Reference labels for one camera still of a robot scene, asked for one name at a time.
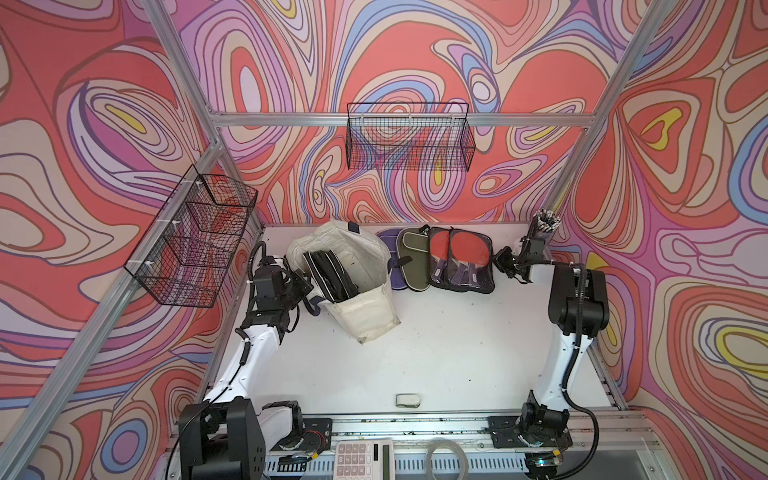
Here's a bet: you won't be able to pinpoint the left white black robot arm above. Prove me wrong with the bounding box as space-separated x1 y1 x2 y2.
165 256 311 479

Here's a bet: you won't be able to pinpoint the olive green paddle case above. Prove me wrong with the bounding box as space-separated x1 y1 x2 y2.
396 225 430 292

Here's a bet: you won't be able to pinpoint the clear red paddle case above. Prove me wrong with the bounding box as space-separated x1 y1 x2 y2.
445 229 495 295
429 227 451 289

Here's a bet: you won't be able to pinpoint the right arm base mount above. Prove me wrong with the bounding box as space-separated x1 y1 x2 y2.
488 416 573 450

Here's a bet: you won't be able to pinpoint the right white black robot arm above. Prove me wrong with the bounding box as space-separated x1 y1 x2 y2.
488 237 610 449

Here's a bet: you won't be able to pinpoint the back black wire basket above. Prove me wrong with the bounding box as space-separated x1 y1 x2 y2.
345 100 476 172

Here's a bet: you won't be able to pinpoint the purple paddle case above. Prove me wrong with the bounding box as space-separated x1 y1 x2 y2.
376 228 408 291

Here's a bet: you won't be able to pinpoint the black paddle cases in bag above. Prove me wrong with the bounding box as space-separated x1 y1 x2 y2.
303 250 359 303

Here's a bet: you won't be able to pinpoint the aluminium front rail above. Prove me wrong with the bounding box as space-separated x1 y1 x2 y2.
173 409 655 457

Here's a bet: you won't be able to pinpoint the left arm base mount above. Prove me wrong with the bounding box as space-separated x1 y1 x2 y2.
271 417 333 454

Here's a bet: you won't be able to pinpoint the beige canvas tote bag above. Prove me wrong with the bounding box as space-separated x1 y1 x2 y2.
286 220 400 344

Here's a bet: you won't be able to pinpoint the white pink calculator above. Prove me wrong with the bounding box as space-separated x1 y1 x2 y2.
333 439 396 480

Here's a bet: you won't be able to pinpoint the grey tape roll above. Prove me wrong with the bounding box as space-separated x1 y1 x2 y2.
424 439 470 480

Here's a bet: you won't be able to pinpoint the white eraser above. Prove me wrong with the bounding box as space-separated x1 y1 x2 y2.
395 393 422 409

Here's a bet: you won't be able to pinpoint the left black wire basket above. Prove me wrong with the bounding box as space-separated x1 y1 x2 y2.
123 166 258 308

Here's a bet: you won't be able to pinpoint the metal mesh pencil cup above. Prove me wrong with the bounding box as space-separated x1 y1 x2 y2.
527 209 562 247

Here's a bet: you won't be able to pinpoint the black wire basket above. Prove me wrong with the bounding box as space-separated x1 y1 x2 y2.
123 166 258 308
345 100 476 172

